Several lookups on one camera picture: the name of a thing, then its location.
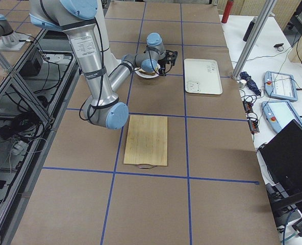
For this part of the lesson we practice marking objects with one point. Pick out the lower blue teach pendant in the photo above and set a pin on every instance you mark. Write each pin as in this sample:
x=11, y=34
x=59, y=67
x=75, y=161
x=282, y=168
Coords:
x=279, y=114

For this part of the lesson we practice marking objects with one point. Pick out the black monitor stand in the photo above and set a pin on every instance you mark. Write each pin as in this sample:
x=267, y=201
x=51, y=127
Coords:
x=280, y=201

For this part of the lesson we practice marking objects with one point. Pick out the bread slice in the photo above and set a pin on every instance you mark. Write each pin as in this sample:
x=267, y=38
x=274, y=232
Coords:
x=147, y=73

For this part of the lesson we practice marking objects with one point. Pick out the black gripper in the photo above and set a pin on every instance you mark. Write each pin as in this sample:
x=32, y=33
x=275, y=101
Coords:
x=162, y=63

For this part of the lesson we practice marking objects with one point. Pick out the black laptop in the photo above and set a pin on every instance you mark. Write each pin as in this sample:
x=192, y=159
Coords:
x=283, y=157

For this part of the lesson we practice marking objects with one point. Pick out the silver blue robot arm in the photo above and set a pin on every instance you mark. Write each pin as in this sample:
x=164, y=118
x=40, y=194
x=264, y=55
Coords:
x=84, y=25
x=9, y=39

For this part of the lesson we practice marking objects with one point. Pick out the white round plate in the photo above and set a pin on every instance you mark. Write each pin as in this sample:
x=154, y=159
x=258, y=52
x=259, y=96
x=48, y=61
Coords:
x=144, y=76

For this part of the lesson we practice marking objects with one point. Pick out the wooden cutting board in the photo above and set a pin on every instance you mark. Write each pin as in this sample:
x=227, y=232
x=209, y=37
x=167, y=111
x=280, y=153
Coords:
x=147, y=141

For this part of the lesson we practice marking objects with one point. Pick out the aluminium frame post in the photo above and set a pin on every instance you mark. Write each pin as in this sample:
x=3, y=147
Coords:
x=259, y=24

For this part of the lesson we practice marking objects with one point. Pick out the upper blue teach pendant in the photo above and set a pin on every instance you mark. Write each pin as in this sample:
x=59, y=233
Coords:
x=280, y=86

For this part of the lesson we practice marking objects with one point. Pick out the folded blue umbrella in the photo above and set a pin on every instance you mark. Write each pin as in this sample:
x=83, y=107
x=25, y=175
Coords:
x=250, y=83

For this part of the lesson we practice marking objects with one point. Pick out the blue teach pendant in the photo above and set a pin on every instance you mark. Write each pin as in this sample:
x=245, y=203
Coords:
x=279, y=114
x=280, y=86

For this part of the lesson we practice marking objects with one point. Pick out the red bottle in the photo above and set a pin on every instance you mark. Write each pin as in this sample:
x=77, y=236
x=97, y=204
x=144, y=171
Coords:
x=227, y=11

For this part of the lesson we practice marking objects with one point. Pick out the black bottle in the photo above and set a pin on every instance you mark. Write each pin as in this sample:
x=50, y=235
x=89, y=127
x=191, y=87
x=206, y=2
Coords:
x=249, y=29

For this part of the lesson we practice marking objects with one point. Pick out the cream bear tray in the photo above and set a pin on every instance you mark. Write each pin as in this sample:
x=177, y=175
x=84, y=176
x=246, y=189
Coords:
x=202, y=77

